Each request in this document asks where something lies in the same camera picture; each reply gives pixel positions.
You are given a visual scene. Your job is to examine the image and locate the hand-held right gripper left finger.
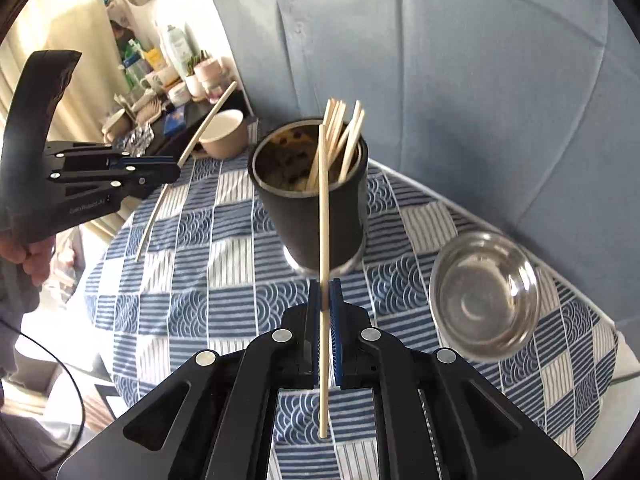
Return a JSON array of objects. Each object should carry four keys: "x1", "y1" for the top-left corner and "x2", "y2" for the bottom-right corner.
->
[{"x1": 56, "y1": 279, "x2": 321, "y2": 480}]

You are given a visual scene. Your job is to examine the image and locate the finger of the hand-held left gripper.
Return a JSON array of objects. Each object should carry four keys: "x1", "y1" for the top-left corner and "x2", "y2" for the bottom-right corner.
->
[
  {"x1": 47, "y1": 142, "x2": 176, "y2": 171},
  {"x1": 50, "y1": 162, "x2": 182, "y2": 200}
]

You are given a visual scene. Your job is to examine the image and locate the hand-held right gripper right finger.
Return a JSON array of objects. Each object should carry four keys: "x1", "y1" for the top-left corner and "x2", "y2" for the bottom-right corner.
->
[{"x1": 330, "y1": 279, "x2": 585, "y2": 480}]

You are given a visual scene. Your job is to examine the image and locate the pale bamboo chopstick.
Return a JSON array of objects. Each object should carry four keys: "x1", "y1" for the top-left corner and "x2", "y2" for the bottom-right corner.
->
[
  {"x1": 317, "y1": 124, "x2": 332, "y2": 440},
  {"x1": 135, "y1": 81, "x2": 238, "y2": 262}
]

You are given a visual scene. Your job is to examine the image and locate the black cylindrical cup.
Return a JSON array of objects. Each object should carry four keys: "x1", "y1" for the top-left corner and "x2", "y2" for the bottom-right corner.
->
[{"x1": 247, "y1": 117, "x2": 370, "y2": 276}]

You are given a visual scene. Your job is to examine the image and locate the group of bamboo chopsticks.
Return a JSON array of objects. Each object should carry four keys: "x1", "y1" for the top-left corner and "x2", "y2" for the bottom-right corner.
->
[{"x1": 306, "y1": 99, "x2": 366, "y2": 193}]

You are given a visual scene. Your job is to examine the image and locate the person's left forearm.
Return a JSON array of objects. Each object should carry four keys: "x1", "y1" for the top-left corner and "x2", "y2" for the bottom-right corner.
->
[{"x1": 0, "y1": 257, "x2": 43, "y2": 376}]

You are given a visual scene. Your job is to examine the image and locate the person's left hand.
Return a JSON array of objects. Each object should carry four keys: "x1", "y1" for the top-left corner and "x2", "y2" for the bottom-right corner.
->
[{"x1": 0, "y1": 233, "x2": 56, "y2": 288}]

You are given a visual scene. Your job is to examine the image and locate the crumpled foil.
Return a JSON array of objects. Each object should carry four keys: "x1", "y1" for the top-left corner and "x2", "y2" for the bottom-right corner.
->
[{"x1": 117, "y1": 127, "x2": 154, "y2": 154}]

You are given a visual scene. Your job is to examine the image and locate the blue box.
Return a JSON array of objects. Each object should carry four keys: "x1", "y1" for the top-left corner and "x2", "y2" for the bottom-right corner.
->
[{"x1": 164, "y1": 110, "x2": 189, "y2": 136}]

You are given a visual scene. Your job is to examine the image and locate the wooden hairbrush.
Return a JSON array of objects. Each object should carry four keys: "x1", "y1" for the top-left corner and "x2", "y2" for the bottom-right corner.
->
[{"x1": 135, "y1": 97, "x2": 164, "y2": 124}]

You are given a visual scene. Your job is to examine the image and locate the beige mug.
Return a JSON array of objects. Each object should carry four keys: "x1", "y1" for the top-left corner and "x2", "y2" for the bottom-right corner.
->
[{"x1": 199, "y1": 109, "x2": 249, "y2": 160}]

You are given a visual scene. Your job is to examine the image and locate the white printed mug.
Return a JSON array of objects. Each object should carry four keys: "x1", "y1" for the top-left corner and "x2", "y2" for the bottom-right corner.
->
[{"x1": 145, "y1": 71, "x2": 174, "y2": 94}]

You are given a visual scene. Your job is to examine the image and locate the green bottle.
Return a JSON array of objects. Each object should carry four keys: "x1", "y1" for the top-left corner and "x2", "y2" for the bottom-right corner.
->
[{"x1": 122, "y1": 40, "x2": 146, "y2": 86}]

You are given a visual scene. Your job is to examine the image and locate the pink plant pot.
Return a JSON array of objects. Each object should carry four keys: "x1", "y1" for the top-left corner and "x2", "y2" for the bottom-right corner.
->
[{"x1": 195, "y1": 57, "x2": 224, "y2": 99}]

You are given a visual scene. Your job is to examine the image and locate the blue patterned tablecloth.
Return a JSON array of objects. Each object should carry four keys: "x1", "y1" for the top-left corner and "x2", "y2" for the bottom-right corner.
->
[{"x1": 82, "y1": 152, "x2": 621, "y2": 480}]

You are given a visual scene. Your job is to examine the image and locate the white spray bottle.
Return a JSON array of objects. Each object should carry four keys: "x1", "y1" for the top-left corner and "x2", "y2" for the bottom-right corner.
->
[{"x1": 162, "y1": 25, "x2": 194, "y2": 69}]

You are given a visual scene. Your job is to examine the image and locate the stainless steel bowl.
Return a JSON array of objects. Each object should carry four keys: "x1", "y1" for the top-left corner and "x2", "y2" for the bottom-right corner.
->
[{"x1": 429, "y1": 231, "x2": 541, "y2": 362}]

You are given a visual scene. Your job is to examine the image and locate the black cable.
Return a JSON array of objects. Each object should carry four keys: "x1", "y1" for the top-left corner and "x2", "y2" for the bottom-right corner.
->
[{"x1": 0, "y1": 317, "x2": 86, "y2": 472}]

